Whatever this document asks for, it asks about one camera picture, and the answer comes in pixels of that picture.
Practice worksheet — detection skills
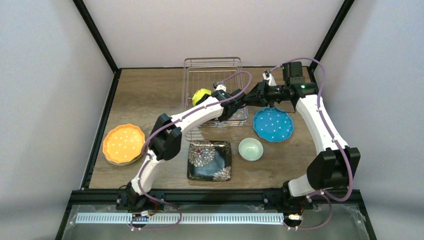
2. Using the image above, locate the yellow green bowl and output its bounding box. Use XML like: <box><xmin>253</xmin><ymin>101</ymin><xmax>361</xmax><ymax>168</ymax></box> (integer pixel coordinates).
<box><xmin>191</xmin><ymin>88</ymin><xmax>212</xmax><ymax>107</ymax></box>

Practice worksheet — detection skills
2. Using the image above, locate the metal wire dish rack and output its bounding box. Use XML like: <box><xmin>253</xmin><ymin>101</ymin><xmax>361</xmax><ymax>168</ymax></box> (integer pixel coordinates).
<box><xmin>181</xmin><ymin>57</ymin><xmax>249</xmax><ymax>127</ymax></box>

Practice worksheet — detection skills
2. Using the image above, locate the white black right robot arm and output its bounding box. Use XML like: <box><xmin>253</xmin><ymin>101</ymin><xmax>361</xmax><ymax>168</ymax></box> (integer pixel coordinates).
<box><xmin>242</xmin><ymin>58</ymin><xmax>361</xmax><ymax>202</ymax></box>

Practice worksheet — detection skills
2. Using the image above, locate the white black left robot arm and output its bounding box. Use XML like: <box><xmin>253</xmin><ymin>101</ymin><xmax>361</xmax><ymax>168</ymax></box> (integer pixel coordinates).
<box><xmin>125</xmin><ymin>89</ymin><xmax>246</xmax><ymax>207</ymax></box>

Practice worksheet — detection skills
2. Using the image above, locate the blue polka dot plate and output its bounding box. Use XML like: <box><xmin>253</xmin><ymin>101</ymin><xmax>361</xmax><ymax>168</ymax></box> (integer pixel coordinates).
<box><xmin>252</xmin><ymin>107</ymin><xmax>294</xmax><ymax>143</ymax></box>

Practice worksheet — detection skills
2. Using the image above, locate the pale green glass bowl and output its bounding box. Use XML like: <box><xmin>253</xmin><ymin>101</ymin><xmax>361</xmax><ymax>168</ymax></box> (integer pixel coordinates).
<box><xmin>238</xmin><ymin>137</ymin><xmax>264</xmax><ymax>162</ymax></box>

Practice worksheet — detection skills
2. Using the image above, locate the black floral square plate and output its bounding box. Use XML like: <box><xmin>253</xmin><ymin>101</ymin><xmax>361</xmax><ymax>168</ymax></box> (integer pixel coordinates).
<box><xmin>187</xmin><ymin>140</ymin><xmax>232</xmax><ymax>182</ymax></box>

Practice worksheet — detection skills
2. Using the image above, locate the orange polka dot plate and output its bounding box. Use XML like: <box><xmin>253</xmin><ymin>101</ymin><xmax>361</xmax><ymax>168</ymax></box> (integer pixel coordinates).
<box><xmin>102</xmin><ymin>123</ymin><xmax>145</xmax><ymax>166</ymax></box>

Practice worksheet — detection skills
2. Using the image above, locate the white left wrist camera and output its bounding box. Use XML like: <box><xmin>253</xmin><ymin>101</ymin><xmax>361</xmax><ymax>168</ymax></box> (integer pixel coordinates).
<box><xmin>213</xmin><ymin>82</ymin><xmax>227</xmax><ymax>95</ymax></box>

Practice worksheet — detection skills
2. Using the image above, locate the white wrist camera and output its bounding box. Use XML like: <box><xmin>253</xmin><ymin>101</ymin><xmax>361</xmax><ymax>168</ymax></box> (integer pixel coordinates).
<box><xmin>213</xmin><ymin>82</ymin><xmax>227</xmax><ymax>95</ymax></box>
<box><xmin>262</xmin><ymin>70</ymin><xmax>277</xmax><ymax>87</ymax></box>

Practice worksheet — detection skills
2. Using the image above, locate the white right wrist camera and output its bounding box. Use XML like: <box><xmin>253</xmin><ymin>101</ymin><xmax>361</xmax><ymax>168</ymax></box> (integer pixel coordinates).
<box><xmin>262</xmin><ymin>70</ymin><xmax>277</xmax><ymax>87</ymax></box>

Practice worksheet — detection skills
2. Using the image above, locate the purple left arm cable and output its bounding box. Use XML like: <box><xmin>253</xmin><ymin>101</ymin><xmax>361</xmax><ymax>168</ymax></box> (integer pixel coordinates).
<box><xmin>129</xmin><ymin>71</ymin><xmax>253</xmax><ymax>232</ymax></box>

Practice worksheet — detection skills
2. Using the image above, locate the black aluminium frame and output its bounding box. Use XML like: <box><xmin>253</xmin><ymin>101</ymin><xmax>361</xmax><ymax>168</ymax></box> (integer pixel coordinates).
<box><xmin>55</xmin><ymin>0</ymin><xmax>377</xmax><ymax>240</ymax></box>

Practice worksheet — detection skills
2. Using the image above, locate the white slotted cable duct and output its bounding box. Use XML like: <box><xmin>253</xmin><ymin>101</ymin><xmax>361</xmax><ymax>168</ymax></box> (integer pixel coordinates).
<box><xmin>73</xmin><ymin>212</ymin><xmax>284</xmax><ymax>225</ymax></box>

